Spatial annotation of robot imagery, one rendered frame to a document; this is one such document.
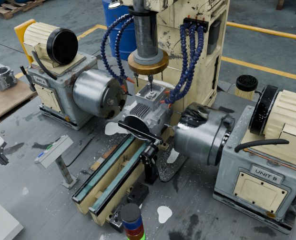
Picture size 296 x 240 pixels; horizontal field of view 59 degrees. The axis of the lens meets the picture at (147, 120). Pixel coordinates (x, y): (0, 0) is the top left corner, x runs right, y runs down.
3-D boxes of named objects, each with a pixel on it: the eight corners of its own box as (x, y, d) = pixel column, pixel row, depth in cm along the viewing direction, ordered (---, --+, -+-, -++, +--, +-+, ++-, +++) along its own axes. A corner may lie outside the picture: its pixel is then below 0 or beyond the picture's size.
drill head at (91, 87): (90, 87, 171) (80, 53, 154) (136, 105, 156) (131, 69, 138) (62, 110, 157) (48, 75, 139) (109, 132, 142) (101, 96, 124)
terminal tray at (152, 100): (148, 92, 138) (148, 81, 133) (166, 98, 134) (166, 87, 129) (136, 105, 131) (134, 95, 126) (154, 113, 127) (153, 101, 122)
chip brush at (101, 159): (114, 144, 151) (114, 143, 150) (121, 147, 148) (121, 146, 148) (89, 169, 139) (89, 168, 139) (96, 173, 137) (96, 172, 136)
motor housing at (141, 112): (144, 111, 151) (141, 84, 138) (173, 122, 143) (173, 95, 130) (124, 134, 139) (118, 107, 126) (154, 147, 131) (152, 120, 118)
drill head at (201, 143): (180, 122, 143) (182, 85, 126) (257, 152, 126) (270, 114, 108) (157, 154, 129) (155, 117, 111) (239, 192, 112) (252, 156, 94)
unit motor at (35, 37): (57, 75, 179) (34, 13, 149) (94, 88, 165) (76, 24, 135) (26, 96, 164) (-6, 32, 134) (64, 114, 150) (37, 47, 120)
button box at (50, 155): (68, 143, 126) (60, 135, 124) (74, 142, 120) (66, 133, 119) (40, 169, 116) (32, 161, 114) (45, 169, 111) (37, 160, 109)
